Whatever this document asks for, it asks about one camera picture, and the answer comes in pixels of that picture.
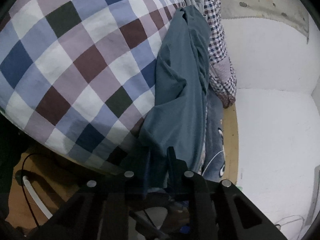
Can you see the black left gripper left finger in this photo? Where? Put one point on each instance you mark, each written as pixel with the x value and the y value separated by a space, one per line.
pixel 98 210

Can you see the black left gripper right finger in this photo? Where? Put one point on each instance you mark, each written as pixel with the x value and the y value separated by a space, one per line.
pixel 216 210

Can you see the teal blue garment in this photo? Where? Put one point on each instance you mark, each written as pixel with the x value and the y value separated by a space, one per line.
pixel 178 118

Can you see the dark blue cartoon blanket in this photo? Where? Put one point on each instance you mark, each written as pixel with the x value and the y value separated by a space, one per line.
pixel 214 162

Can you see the small-check patchwork quilt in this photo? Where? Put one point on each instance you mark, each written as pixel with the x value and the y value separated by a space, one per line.
pixel 222 76

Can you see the large-check plaid bed sheet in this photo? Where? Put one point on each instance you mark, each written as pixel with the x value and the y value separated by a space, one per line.
pixel 78 76

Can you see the wooden bed frame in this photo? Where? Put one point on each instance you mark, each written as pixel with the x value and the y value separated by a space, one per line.
pixel 231 143

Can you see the pineapple print wall cloth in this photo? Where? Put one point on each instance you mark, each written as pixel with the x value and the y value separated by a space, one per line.
pixel 290 12

